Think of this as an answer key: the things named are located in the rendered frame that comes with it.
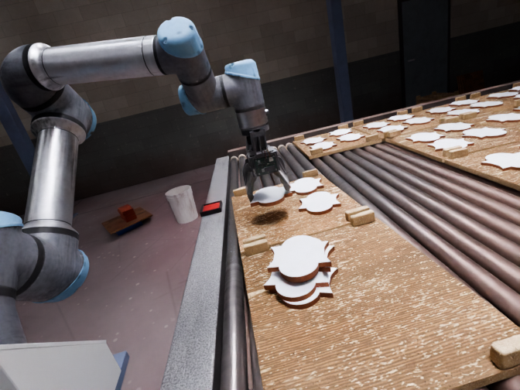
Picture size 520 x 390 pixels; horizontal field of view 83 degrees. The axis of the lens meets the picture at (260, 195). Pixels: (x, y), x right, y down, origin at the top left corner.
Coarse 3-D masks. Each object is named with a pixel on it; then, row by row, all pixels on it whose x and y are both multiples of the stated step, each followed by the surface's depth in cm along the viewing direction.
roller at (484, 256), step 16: (336, 160) 133; (368, 176) 103; (384, 192) 91; (400, 192) 87; (416, 208) 76; (432, 224) 69; (448, 224) 66; (448, 240) 64; (464, 240) 60; (480, 256) 56; (496, 256) 54; (496, 272) 52; (512, 272) 50; (512, 288) 49
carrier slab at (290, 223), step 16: (320, 176) 108; (336, 192) 92; (240, 208) 97; (256, 208) 94; (272, 208) 92; (288, 208) 89; (336, 208) 82; (352, 208) 80; (240, 224) 86; (256, 224) 84; (272, 224) 81; (288, 224) 79; (304, 224) 77; (320, 224) 76; (336, 224) 74; (240, 240) 77; (272, 240) 74
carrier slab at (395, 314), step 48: (336, 240) 67; (384, 240) 63; (336, 288) 53; (384, 288) 50; (432, 288) 48; (288, 336) 46; (336, 336) 44; (384, 336) 42; (432, 336) 40; (480, 336) 39; (288, 384) 39; (336, 384) 37; (384, 384) 36; (432, 384) 35; (480, 384) 34
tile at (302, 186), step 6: (300, 180) 106; (306, 180) 104; (312, 180) 103; (318, 180) 102; (294, 186) 101; (300, 186) 100; (306, 186) 99; (312, 186) 98; (318, 186) 98; (294, 192) 99; (300, 192) 96; (306, 192) 95; (312, 192) 95
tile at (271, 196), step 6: (270, 186) 90; (276, 186) 88; (282, 186) 87; (258, 192) 87; (264, 192) 86; (270, 192) 85; (276, 192) 83; (282, 192) 82; (288, 192) 81; (258, 198) 82; (264, 198) 81; (270, 198) 80; (276, 198) 78; (282, 198) 79; (252, 204) 80; (258, 204) 80; (264, 204) 78; (270, 204) 77
